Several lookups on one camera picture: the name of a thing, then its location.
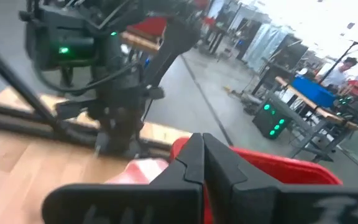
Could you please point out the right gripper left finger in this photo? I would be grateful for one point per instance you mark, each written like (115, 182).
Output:
(151, 205)

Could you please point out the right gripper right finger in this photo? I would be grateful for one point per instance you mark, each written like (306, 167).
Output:
(275, 205)

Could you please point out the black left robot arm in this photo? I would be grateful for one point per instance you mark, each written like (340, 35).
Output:
(120, 102)

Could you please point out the large red plastic bin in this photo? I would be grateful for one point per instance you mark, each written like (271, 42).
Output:
(275, 168)

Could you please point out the blue plastic bin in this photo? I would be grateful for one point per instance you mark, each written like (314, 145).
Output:
(312, 91)

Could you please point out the black computer with green lights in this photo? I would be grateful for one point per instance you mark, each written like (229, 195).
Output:
(266, 124)

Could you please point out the wooden workbench with metal legs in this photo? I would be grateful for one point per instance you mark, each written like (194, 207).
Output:
(328, 115)

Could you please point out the black desk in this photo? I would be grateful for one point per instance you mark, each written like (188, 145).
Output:
(272, 74)

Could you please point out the person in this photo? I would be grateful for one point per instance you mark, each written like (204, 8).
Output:
(337, 77)

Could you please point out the translucent plastic curtain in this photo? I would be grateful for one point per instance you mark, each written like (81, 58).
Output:
(266, 43)

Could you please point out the wooden table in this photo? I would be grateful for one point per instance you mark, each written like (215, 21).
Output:
(138, 42)

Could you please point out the thin black pole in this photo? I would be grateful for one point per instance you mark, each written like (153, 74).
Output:
(350, 51)

